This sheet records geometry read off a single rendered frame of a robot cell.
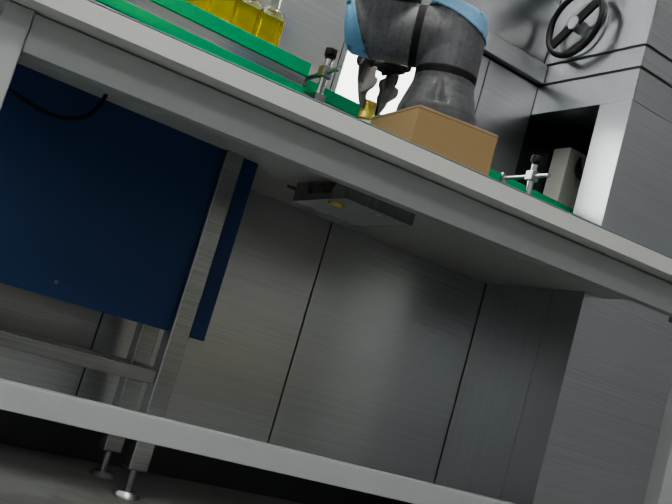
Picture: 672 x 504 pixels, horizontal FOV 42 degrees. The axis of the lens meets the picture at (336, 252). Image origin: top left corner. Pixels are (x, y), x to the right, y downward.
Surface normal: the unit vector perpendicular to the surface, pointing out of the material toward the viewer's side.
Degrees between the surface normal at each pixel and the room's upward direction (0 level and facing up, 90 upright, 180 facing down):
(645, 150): 90
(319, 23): 90
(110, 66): 90
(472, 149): 90
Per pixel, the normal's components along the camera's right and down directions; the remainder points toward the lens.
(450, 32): -0.08, -0.13
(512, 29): 0.51, 0.03
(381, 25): -0.11, 0.32
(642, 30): -0.81, -0.31
